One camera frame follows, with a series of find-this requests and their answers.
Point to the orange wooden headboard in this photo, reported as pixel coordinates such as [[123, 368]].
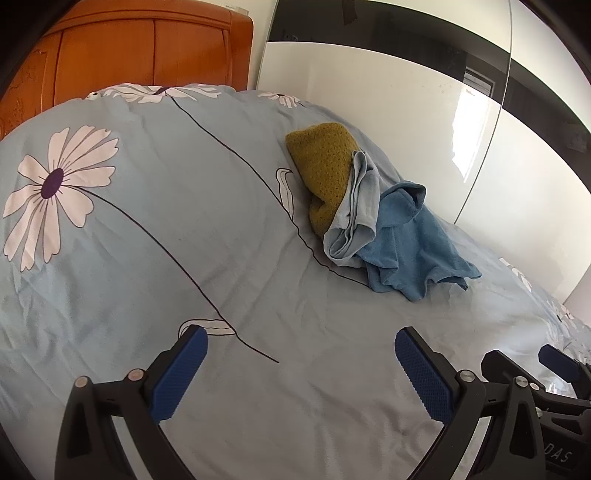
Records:
[[138, 50]]

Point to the white glossy sliding wardrobe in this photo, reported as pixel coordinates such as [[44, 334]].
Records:
[[392, 92]]

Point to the light blue floral bed sheet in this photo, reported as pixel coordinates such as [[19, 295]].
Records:
[[184, 207]]

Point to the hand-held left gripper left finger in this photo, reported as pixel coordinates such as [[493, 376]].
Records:
[[178, 369]]

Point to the small white object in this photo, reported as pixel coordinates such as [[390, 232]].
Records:
[[92, 95]]

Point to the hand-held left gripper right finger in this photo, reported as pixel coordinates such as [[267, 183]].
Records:
[[425, 378]]

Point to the blue terry shirt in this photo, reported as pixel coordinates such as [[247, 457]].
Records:
[[406, 244]]

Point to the light blue garment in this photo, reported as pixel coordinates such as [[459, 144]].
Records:
[[358, 217]]

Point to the mustard knit sweater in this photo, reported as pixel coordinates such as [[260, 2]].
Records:
[[318, 157]]

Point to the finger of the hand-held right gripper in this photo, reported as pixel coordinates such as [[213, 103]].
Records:
[[558, 362], [496, 364]]

